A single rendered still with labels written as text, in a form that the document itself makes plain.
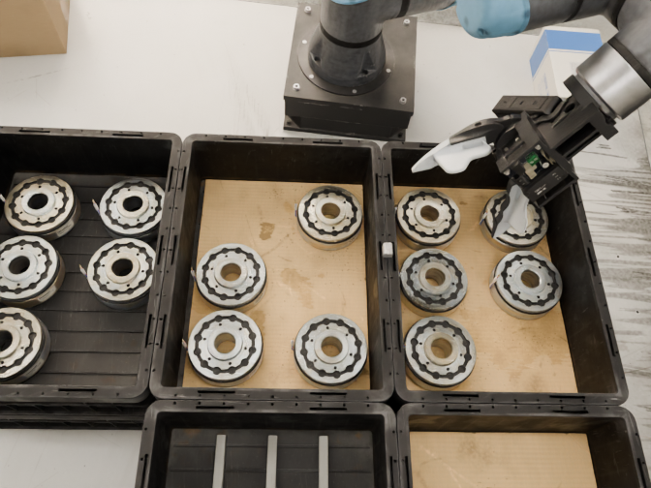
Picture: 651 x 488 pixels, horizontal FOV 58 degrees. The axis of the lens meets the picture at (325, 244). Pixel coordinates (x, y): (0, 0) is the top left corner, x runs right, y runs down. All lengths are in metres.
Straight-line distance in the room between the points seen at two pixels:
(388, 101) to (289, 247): 0.38
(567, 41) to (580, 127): 0.75
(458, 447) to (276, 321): 0.31
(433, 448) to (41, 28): 1.08
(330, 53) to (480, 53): 0.43
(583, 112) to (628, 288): 0.59
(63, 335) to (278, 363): 0.31
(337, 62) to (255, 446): 0.68
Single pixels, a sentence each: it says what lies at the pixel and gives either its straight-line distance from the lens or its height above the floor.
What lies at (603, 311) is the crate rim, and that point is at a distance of 0.88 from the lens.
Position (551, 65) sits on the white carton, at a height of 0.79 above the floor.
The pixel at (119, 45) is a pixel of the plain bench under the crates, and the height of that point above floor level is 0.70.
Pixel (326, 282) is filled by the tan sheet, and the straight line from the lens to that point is 0.90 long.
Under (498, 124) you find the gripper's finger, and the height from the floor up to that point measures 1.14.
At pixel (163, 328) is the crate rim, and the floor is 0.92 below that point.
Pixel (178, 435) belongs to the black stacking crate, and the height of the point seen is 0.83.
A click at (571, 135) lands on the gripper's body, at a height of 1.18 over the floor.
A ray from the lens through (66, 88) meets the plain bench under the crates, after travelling 1.35.
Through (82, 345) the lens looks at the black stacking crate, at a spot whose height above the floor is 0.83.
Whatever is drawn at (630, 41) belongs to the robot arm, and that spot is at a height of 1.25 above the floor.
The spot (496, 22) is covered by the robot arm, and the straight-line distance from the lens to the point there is 0.64.
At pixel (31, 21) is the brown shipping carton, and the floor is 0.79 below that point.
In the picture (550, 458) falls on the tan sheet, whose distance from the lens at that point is 0.90.
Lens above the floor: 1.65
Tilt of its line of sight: 62 degrees down
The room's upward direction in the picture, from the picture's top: 8 degrees clockwise
